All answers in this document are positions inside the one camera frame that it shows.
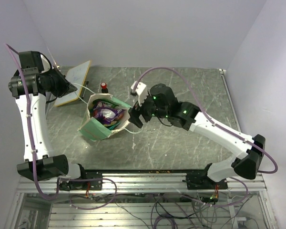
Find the green illustrated paper bag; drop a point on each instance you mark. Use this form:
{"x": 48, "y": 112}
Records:
{"x": 94, "y": 130}

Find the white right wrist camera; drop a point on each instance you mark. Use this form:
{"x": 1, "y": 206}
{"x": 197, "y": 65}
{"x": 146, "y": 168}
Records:
{"x": 139, "y": 89}

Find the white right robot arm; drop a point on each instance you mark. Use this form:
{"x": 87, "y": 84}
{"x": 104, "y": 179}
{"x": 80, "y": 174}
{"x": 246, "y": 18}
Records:
{"x": 160, "y": 102}

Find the purple Fox's candy packet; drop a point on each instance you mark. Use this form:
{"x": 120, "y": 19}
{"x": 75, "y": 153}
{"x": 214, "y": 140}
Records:
{"x": 106, "y": 113}

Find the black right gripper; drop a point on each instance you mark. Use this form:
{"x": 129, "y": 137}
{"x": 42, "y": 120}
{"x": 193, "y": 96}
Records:
{"x": 134, "y": 114}

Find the small whiteboard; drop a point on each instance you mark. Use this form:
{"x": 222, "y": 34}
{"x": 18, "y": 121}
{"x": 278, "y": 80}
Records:
{"x": 77, "y": 77}

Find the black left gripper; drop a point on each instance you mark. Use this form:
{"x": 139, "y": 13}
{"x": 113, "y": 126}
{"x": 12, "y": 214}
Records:
{"x": 63, "y": 88}

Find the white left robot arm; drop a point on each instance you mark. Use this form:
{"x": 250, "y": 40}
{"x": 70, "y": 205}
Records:
{"x": 34, "y": 78}

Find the aluminium front base frame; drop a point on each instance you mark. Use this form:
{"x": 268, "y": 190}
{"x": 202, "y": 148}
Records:
{"x": 168, "y": 183}

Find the aluminium table edge rail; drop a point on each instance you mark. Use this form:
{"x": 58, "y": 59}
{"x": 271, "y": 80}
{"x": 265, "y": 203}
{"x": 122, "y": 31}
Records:
{"x": 222, "y": 73}

